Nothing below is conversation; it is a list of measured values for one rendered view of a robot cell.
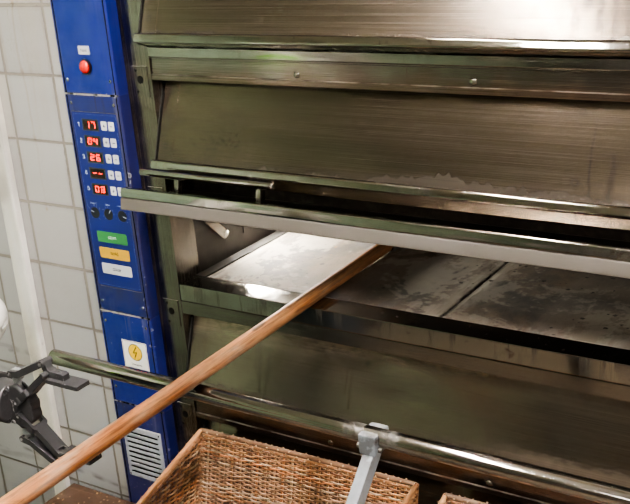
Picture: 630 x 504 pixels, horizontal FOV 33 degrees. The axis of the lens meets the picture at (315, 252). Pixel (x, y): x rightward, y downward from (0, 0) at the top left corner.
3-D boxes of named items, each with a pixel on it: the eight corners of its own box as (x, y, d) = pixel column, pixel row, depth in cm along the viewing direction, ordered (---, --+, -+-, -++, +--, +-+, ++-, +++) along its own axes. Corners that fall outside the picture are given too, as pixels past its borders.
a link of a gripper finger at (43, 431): (16, 411, 179) (14, 416, 180) (59, 461, 177) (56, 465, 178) (34, 401, 182) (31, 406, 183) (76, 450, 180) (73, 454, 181)
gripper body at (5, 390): (10, 367, 185) (48, 376, 180) (19, 410, 188) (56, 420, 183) (-23, 385, 179) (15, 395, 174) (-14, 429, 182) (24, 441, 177)
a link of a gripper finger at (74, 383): (59, 376, 175) (58, 372, 175) (90, 383, 172) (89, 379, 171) (46, 383, 173) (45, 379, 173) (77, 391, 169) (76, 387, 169)
